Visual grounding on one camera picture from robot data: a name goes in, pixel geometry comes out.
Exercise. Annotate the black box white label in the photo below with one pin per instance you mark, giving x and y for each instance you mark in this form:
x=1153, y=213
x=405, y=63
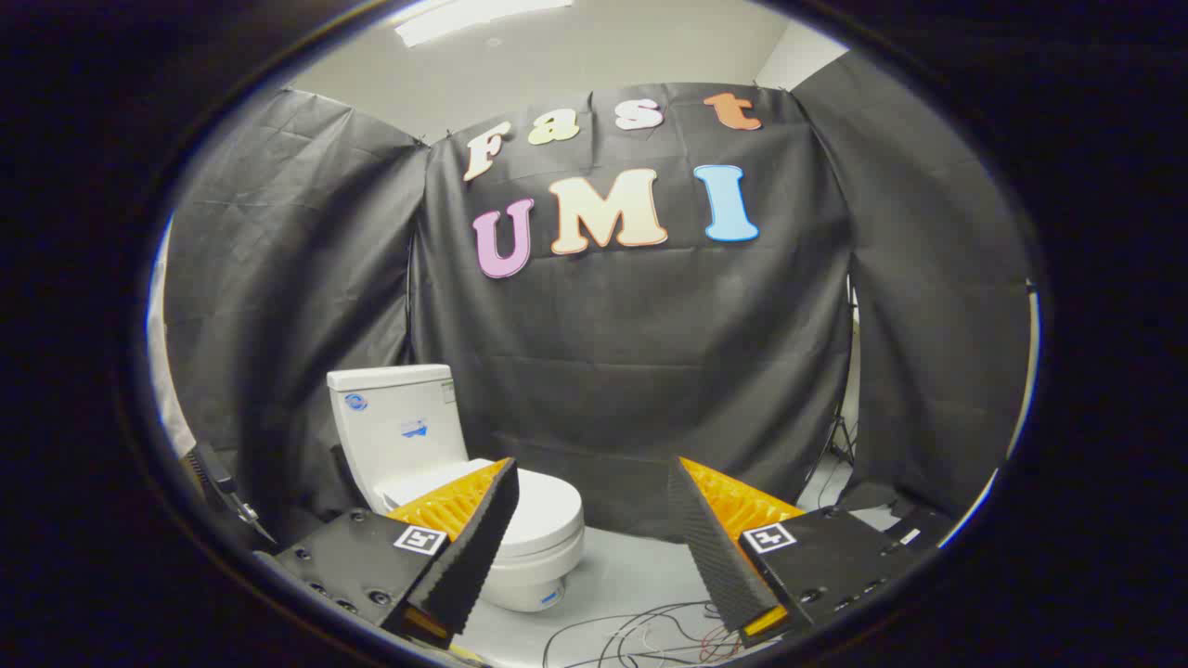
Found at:
x=914, y=529

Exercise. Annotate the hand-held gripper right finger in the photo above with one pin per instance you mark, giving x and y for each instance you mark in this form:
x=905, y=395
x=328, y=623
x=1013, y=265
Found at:
x=710, y=547

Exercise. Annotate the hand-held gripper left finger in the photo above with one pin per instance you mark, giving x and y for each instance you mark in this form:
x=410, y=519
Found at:
x=478, y=547

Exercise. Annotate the black tripod stand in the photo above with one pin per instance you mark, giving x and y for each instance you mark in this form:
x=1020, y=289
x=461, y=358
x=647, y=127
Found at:
x=843, y=436

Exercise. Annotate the white toilet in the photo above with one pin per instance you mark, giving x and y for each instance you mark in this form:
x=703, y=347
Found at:
x=399, y=436

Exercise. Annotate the white toilet lid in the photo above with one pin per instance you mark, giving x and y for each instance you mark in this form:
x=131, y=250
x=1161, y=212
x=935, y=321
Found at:
x=549, y=508

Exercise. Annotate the black backdrop cloth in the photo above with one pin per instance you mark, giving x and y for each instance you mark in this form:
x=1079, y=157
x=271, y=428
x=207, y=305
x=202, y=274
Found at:
x=650, y=371

